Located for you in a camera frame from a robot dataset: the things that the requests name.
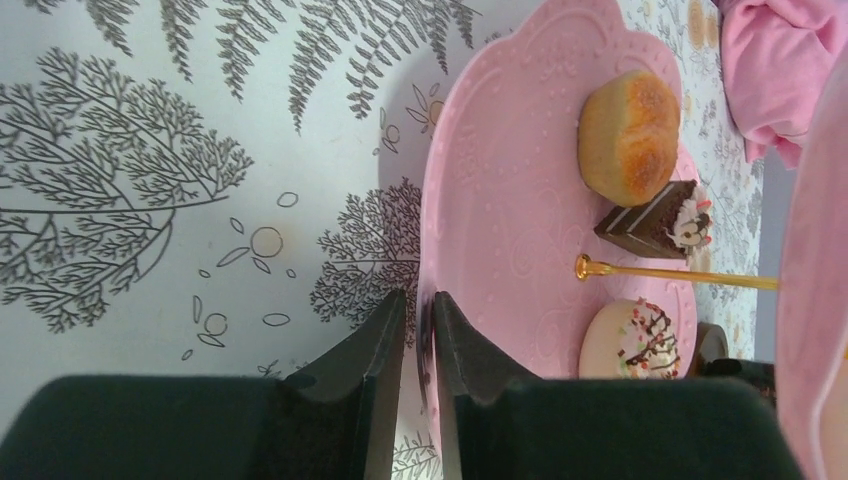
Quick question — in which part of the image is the orange round pastry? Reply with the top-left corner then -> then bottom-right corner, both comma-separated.
577,70 -> 681,207

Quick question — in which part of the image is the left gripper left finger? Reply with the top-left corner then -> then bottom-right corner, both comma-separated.
281,290 -> 406,479

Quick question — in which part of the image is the floral tablecloth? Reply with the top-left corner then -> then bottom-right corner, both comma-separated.
0,0 -> 766,480

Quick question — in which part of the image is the chocolate drizzle donut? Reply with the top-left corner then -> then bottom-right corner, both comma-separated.
578,298 -> 682,380

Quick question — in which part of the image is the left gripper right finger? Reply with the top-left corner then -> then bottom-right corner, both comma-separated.
431,291 -> 538,479

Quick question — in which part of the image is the black mug white inside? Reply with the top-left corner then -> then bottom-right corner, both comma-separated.
686,322 -> 776,407

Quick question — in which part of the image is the chocolate cake piece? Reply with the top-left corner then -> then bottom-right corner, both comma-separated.
594,180 -> 712,260

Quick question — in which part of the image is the pink three-tier cake stand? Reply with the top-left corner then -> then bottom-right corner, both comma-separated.
419,1 -> 847,479

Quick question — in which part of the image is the pink cloth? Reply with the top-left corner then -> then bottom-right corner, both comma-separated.
716,0 -> 847,170

